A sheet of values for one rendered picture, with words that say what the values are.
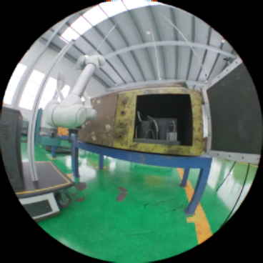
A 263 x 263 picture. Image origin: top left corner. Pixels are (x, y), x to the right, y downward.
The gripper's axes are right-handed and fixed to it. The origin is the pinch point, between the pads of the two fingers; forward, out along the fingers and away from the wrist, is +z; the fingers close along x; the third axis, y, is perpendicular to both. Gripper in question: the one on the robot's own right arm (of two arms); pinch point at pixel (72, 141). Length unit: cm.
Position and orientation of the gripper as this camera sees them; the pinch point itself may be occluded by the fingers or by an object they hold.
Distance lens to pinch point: 97.2
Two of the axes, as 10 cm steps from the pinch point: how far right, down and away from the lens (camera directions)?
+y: -3.7, -1.1, -9.2
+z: -0.8, 9.9, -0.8
